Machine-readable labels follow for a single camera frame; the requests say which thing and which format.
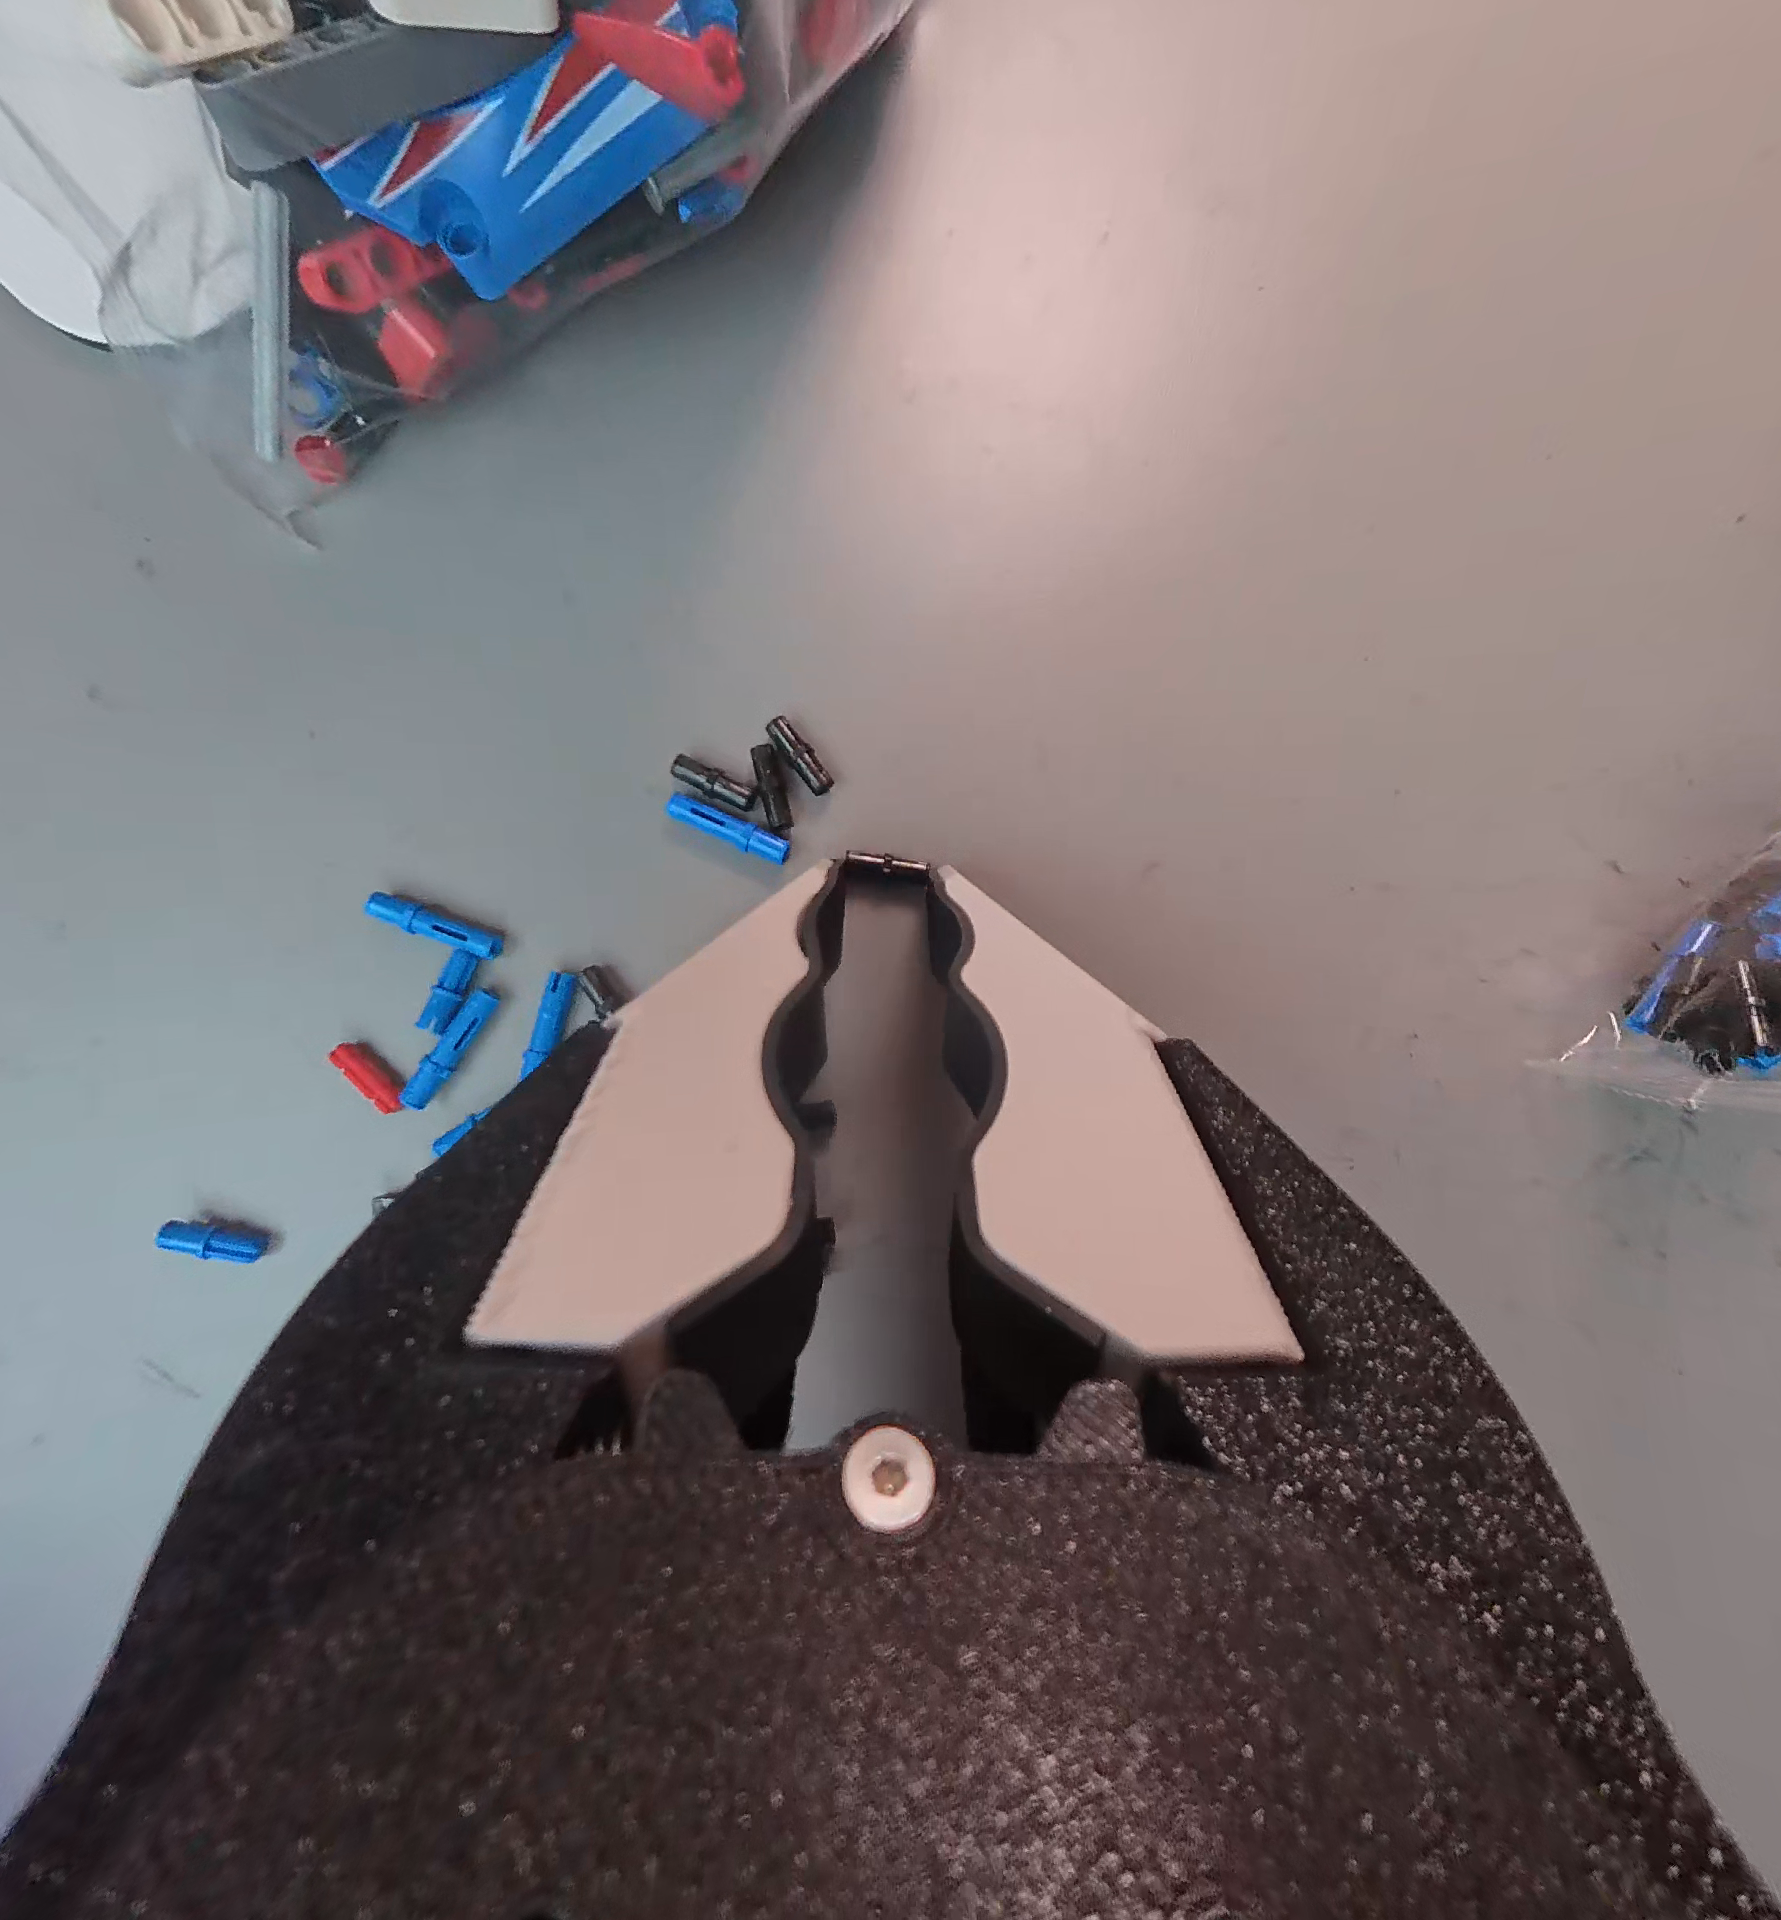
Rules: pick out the red block piece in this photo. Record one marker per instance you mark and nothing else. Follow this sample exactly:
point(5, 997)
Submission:
point(413, 344)

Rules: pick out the red double hole connector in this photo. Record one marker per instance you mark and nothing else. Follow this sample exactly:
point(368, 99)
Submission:
point(366, 271)

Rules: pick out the red connector pin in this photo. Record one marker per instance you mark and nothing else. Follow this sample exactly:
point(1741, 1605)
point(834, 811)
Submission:
point(366, 1075)

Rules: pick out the large clear bag of parts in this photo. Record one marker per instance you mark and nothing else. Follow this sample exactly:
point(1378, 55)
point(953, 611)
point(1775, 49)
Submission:
point(589, 299)

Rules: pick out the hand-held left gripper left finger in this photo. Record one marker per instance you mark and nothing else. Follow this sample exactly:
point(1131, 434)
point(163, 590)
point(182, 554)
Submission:
point(651, 1186)

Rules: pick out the blue printed panel piece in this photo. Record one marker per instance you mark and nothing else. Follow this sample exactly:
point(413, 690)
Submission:
point(485, 164)

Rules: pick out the white paper booklet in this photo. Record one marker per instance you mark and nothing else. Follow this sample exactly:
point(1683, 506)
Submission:
point(20, 164)

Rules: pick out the blue connector pin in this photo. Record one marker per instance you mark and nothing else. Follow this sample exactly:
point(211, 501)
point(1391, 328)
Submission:
point(449, 1046)
point(449, 987)
point(545, 1020)
point(728, 827)
point(456, 1135)
point(433, 924)
point(211, 1236)

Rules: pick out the grey beam piece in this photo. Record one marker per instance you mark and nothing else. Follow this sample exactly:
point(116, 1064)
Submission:
point(366, 90)

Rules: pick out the grey axle rod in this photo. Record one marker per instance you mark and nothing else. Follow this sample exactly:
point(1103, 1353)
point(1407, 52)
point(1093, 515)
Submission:
point(268, 330)

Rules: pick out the red pointed panel piece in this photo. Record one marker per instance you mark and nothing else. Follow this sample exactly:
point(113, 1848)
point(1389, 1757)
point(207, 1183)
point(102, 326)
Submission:
point(664, 59)

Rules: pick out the cream curved panel piece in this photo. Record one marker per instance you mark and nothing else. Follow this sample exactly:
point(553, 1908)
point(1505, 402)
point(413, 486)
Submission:
point(207, 23)
point(470, 8)

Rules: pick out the small clear bag of pins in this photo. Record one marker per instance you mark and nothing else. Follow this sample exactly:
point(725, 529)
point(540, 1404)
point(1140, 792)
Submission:
point(1752, 988)

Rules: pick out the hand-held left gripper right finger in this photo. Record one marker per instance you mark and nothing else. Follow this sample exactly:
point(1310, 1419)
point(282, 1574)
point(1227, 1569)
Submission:
point(1115, 1200)

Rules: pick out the black connector pin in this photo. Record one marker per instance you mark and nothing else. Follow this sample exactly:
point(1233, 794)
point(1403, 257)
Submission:
point(800, 751)
point(887, 863)
point(711, 777)
point(601, 984)
point(772, 787)

